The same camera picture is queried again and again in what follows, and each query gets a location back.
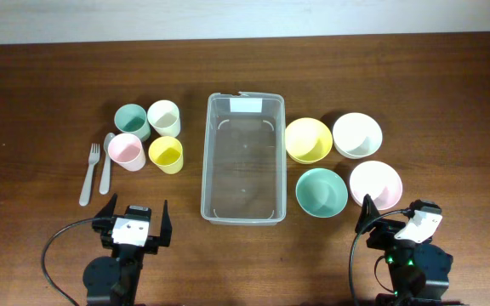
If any grey plastic fork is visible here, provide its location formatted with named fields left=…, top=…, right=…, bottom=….
left=79, top=143, right=100, bottom=207

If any white plastic bowl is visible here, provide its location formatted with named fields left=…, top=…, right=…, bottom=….
left=332, top=112, right=383, bottom=159

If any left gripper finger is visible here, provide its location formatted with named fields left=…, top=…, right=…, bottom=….
left=92, top=194, right=117, bottom=231
left=158, top=200, right=173, bottom=247

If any pink plastic cup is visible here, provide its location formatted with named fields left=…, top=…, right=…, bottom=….
left=108, top=133, right=146, bottom=172

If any pink plastic bowl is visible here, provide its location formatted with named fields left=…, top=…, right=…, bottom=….
left=349, top=161, right=403, bottom=210

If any yellow plastic bowl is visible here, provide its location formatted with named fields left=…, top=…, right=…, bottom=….
left=285, top=117, right=333, bottom=164

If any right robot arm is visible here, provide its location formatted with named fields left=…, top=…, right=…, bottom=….
left=348, top=195, right=453, bottom=306

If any clear plastic storage container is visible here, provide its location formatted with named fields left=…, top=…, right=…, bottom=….
left=201, top=92, right=287, bottom=226

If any teal plastic cup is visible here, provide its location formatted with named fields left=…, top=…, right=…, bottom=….
left=114, top=104, right=151, bottom=142

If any teal plastic bowl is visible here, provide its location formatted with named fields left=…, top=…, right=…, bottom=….
left=295, top=168, right=349, bottom=218

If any cream plastic cup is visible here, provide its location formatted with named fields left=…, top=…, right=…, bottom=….
left=147, top=99, right=181, bottom=138

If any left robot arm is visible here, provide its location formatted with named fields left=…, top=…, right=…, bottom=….
left=83, top=195, right=173, bottom=305

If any grey plastic spoon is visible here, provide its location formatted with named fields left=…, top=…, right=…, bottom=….
left=99, top=133, right=115, bottom=195

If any yellow plastic cup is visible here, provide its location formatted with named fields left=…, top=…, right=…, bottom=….
left=148, top=136, right=184, bottom=174

